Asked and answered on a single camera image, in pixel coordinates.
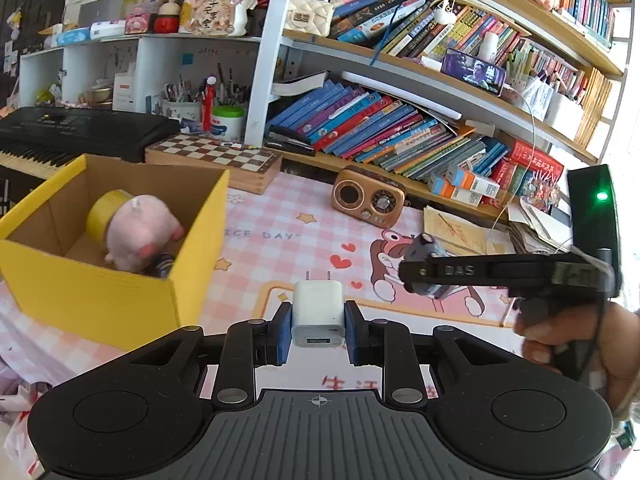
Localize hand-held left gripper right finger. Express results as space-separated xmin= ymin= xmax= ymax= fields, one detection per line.
xmin=344 ymin=301 xmax=515 ymax=408

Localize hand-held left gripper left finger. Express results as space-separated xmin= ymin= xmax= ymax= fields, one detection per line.
xmin=120 ymin=302 xmax=293 ymax=408

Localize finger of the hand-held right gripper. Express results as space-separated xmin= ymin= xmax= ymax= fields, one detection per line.
xmin=398 ymin=252 xmax=556 ymax=292

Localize white charger plug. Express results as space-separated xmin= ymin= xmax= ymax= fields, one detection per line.
xmin=291 ymin=270 xmax=347 ymax=348

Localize small dark grey device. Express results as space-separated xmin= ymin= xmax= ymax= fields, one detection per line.
xmin=404 ymin=232 xmax=453 ymax=302

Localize white glue bottle blue label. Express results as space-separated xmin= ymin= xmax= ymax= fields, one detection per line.
xmin=151 ymin=253 xmax=177 ymax=279

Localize pink plush pig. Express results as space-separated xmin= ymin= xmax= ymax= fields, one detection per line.
xmin=104 ymin=194 xmax=186 ymax=273

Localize yellow cardboard box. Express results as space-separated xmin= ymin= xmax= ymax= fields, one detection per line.
xmin=0 ymin=154 xmax=231 ymax=348

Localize yellow tape roll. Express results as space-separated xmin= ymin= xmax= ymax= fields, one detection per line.
xmin=86 ymin=189 xmax=133 ymax=246

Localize desktop with pink checkered tablecloth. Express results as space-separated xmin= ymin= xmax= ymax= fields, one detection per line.
xmin=0 ymin=170 xmax=631 ymax=480

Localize person's right hand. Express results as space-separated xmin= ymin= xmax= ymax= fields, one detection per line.
xmin=514 ymin=296 xmax=640 ymax=413

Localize brown paper envelope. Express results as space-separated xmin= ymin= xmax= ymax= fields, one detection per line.
xmin=424 ymin=204 xmax=516 ymax=257

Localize stack of papers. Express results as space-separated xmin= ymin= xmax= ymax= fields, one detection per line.
xmin=507 ymin=195 xmax=576 ymax=256

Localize white orange small carton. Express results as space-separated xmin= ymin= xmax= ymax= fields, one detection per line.
xmin=446 ymin=162 xmax=501 ymax=200

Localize blue orange small carton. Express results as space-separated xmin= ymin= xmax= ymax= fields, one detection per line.
xmin=427 ymin=172 xmax=457 ymax=200

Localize white storage bin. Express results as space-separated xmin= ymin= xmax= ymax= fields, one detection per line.
xmin=542 ymin=92 xmax=585 ymax=141

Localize wooden retro radio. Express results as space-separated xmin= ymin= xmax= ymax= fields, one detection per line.
xmin=333 ymin=165 xmax=407 ymax=226

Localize clear pen holder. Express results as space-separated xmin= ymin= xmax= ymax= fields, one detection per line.
xmin=507 ymin=42 xmax=556 ymax=106

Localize row of colourful slanted books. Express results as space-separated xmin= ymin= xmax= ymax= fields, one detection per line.
xmin=265 ymin=80 xmax=566 ymax=211

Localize smartphone with lit screen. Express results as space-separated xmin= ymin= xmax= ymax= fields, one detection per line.
xmin=441 ymin=49 xmax=507 ymax=97

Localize white tube lamp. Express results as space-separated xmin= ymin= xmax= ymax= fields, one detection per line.
xmin=340 ymin=71 xmax=463 ymax=121

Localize wooden chessboard box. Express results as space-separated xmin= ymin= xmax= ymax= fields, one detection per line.
xmin=145 ymin=132 xmax=284 ymax=196

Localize white cylinder bottle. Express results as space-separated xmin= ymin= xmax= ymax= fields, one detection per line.
xmin=480 ymin=32 xmax=501 ymax=63

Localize books on highest shelf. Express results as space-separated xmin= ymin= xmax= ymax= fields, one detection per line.
xmin=552 ymin=0 xmax=617 ymax=51

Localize white jar with green lid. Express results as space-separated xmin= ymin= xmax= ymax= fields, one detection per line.
xmin=210 ymin=105 xmax=247 ymax=143

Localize red hanging tassel charm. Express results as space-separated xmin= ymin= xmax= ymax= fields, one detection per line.
xmin=201 ymin=76 xmax=217 ymax=133

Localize white pen holder with pens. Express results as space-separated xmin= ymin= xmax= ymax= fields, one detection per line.
xmin=162 ymin=75 xmax=203 ymax=121

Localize long shelf row of books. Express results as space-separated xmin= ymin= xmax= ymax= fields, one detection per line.
xmin=330 ymin=0 xmax=616 ymax=148

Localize wooden bookshelf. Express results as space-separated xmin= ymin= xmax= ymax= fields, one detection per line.
xmin=280 ymin=0 xmax=636 ymax=221

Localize white box with red label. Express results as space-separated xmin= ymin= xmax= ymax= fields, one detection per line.
xmin=112 ymin=72 xmax=137 ymax=113

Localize black electronic keyboard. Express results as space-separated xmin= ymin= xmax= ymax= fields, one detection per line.
xmin=0 ymin=106 xmax=181 ymax=181

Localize golden metal bowl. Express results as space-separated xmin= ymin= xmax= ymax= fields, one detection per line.
xmin=85 ymin=85 xmax=113 ymax=108

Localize white quilted pearl handbag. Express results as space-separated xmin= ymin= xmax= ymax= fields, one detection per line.
xmin=287 ymin=0 xmax=335 ymax=38

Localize white cubby shelf unit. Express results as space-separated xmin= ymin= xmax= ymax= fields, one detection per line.
xmin=17 ymin=0 xmax=301 ymax=148

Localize red round doll bottle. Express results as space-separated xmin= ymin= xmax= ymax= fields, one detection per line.
xmin=154 ymin=0 xmax=181 ymax=34

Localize pink tin box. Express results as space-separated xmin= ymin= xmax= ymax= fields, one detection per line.
xmin=125 ymin=12 xmax=153 ymax=35

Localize long white carton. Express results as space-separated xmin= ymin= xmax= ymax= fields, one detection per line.
xmin=90 ymin=20 xmax=127 ymax=38

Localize blue tissue pack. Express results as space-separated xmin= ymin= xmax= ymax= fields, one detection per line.
xmin=56 ymin=27 xmax=92 ymax=47

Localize grey flat box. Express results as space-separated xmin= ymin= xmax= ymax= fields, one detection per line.
xmin=77 ymin=0 xmax=126 ymax=28

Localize dark wooden door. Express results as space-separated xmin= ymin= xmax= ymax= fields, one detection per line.
xmin=0 ymin=0 xmax=76 ymax=111

